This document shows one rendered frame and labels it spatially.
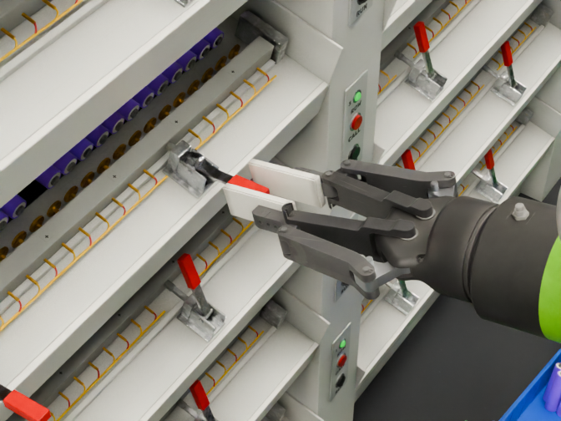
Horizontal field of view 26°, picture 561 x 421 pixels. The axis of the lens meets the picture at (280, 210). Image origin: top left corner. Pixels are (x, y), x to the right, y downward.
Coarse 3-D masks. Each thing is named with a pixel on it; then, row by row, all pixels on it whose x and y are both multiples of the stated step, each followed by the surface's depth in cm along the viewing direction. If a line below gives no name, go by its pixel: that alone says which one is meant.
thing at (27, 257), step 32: (256, 64) 111; (192, 96) 107; (224, 96) 109; (160, 128) 104; (192, 128) 107; (128, 160) 101; (96, 192) 99; (64, 224) 97; (32, 256) 94; (0, 288) 92
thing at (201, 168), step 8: (200, 160) 102; (200, 168) 103; (208, 168) 103; (208, 176) 102; (216, 176) 102; (224, 176) 102; (232, 176) 102; (240, 176) 101; (232, 184) 101; (240, 184) 101; (248, 184) 101; (256, 184) 101; (264, 192) 100
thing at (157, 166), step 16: (272, 64) 114; (256, 80) 112; (240, 96) 111; (176, 144) 106; (160, 160) 104; (144, 176) 103; (128, 192) 102; (112, 208) 101; (96, 224) 99; (80, 240) 98; (64, 256) 98; (16, 288) 94; (0, 304) 93
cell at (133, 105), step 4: (132, 100) 106; (124, 104) 105; (128, 104) 105; (132, 104) 105; (136, 104) 106; (120, 108) 105; (124, 108) 105; (128, 108) 105; (132, 108) 105; (136, 108) 106; (120, 112) 106; (124, 112) 105; (128, 112) 105; (132, 112) 106; (136, 112) 106; (124, 116) 106; (128, 116) 106; (132, 116) 106; (128, 120) 106
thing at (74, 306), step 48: (240, 48) 115; (288, 48) 115; (336, 48) 111; (288, 96) 113; (192, 144) 107; (240, 144) 108; (48, 192) 101; (144, 192) 103; (0, 240) 97; (144, 240) 100; (48, 288) 96; (96, 288) 97; (0, 336) 93; (48, 336) 93
